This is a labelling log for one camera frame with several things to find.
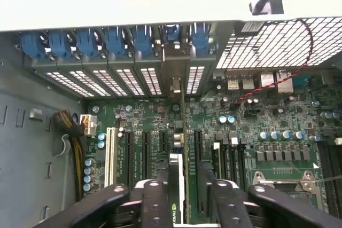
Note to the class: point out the white expansion slot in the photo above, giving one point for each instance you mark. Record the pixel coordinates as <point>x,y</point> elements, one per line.
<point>111,156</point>

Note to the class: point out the white power connector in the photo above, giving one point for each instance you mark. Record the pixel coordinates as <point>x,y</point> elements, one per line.
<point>88,125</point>

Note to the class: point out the CPU socket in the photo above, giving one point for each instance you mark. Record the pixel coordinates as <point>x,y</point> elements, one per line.
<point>288,185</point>

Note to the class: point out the blue card retention clip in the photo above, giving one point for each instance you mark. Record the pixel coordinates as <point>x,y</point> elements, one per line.
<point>200,38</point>
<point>60,44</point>
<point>143,39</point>
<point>32,45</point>
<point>87,43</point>
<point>115,41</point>
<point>172,33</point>

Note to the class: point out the open black PC case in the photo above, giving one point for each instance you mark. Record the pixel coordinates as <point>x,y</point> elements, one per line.
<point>13,78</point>

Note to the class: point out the green Dell motherboard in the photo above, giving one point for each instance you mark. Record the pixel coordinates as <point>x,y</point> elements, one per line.
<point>240,121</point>

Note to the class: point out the RAM slot with white latches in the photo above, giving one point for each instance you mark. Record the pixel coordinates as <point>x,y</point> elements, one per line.
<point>215,164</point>
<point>235,164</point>
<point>324,164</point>

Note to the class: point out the perforated metal slot cover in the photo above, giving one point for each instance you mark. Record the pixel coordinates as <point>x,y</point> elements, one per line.
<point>69,63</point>
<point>94,63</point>
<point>120,62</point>
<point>201,58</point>
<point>147,61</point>
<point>40,63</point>

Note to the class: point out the black RAM slot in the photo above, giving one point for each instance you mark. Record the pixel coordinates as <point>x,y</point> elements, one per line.
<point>337,169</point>
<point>243,164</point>
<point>227,164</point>

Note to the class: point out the grey power supply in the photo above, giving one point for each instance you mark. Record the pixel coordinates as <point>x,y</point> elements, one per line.
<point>26,145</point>

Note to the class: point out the short black expansion slot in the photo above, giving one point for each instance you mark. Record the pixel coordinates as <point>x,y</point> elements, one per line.
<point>163,141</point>

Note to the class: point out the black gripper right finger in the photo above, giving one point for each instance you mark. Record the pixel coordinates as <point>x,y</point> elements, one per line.
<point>267,206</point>

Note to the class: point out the long black expansion slot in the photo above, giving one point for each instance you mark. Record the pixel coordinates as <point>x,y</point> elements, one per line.
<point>130,158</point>
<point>199,158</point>
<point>147,156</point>

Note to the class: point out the RAM stick with white label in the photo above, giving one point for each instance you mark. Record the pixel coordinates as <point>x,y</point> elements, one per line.
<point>219,166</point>

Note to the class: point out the thin locking lever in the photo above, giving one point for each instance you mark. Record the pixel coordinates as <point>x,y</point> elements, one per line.
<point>331,178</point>

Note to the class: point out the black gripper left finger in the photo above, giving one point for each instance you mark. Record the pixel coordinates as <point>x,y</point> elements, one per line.
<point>107,206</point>

